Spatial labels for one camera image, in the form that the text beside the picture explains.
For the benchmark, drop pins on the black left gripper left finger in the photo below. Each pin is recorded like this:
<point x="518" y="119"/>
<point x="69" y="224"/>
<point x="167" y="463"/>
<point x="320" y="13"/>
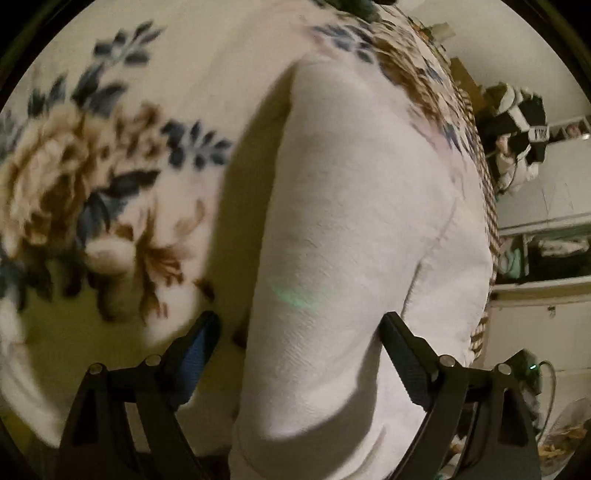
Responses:
<point x="122" y="423"/>

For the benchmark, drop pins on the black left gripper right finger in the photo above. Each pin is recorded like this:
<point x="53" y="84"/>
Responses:
<point x="500" y="442"/>

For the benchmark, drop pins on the white denim pants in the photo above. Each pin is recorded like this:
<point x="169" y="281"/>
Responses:
<point x="372" y="212"/>

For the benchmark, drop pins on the white storage shelf unit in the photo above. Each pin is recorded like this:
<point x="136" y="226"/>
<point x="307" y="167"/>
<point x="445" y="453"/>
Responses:
<point x="541" y="298"/>

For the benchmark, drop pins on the floral beige bed blanket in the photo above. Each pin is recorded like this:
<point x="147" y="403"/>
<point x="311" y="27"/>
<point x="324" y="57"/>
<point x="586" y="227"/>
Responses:
<point x="136" y="163"/>

